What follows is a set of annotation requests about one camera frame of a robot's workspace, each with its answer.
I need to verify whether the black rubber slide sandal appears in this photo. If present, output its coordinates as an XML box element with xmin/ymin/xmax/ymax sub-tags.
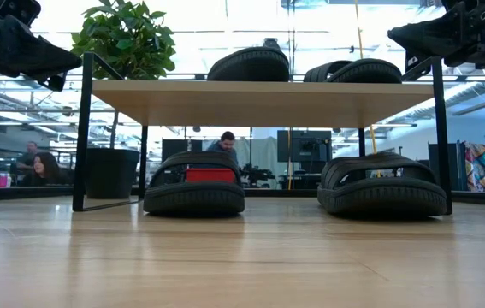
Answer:
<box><xmin>206</xmin><ymin>45</ymin><xmax>291</xmax><ymax>83</ymax></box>
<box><xmin>142</xmin><ymin>150</ymin><xmax>246</xmax><ymax>216</ymax></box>
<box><xmin>303</xmin><ymin>58</ymin><xmax>404</xmax><ymax>85</ymax></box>
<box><xmin>316</xmin><ymin>152</ymin><xmax>447</xmax><ymax>217</ymax></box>

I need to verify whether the green leafy plant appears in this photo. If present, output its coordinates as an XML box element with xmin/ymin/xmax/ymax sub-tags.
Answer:
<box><xmin>70</xmin><ymin>0</ymin><xmax>178</xmax><ymax>151</ymax></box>

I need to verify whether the person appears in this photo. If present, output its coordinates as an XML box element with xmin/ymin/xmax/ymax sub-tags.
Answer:
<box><xmin>18</xmin><ymin>151</ymin><xmax>74</xmax><ymax>187</ymax></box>
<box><xmin>205</xmin><ymin>130</ymin><xmax>240</xmax><ymax>166</ymax></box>
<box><xmin>15</xmin><ymin>140</ymin><xmax>40</xmax><ymax>172</ymax></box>

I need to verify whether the black cabinet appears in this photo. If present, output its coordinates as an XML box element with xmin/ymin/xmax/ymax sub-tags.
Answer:
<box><xmin>428</xmin><ymin>142</ymin><xmax>468</xmax><ymax>192</ymax></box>

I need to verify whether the black plant pot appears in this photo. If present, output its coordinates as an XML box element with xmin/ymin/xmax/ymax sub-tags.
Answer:
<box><xmin>84</xmin><ymin>147</ymin><xmax>141</xmax><ymax>200</ymax></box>

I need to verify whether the colourful patterned cloth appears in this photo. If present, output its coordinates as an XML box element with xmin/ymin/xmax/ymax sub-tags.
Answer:
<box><xmin>464</xmin><ymin>140</ymin><xmax>485</xmax><ymax>193</ymax></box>

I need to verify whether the large black monitor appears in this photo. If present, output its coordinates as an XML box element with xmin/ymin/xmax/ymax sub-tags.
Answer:
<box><xmin>276</xmin><ymin>129</ymin><xmax>334</xmax><ymax>163</ymax></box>

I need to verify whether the small black monitor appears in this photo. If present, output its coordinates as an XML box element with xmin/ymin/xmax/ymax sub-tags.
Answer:
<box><xmin>161</xmin><ymin>138</ymin><xmax>204</xmax><ymax>163</ymax></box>

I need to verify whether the red box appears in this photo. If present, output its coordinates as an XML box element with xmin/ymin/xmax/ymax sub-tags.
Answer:
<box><xmin>185</xmin><ymin>168</ymin><xmax>237</xmax><ymax>184</ymax></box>

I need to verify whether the black machine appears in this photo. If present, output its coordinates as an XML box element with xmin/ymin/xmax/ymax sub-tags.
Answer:
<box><xmin>240</xmin><ymin>163</ymin><xmax>276</xmax><ymax>188</ymax></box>

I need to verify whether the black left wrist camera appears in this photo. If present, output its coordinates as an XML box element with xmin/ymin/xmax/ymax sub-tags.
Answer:
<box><xmin>0</xmin><ymin>0</ymin><xmax>42</xmax><ymax>26</ymax></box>

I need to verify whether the yellow cable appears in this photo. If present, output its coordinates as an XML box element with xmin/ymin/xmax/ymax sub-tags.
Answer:
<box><xmin>352</xmin><ymin>0</ymin><xmax>381</xmax><ymax>179</ymax></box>

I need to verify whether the black aluminium table frame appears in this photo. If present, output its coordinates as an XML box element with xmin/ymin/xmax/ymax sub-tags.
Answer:
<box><xmin>0</xmin><ymin>184</ymin><xmax>485</xmax><ymax>208</ymax></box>

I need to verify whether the wooden shelf black metal frame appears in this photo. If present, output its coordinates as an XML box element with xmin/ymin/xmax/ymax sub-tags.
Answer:
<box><xmin>72</xmin><ymin>51</ymin><xmax>454</xmax><ymax>216</ymax></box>

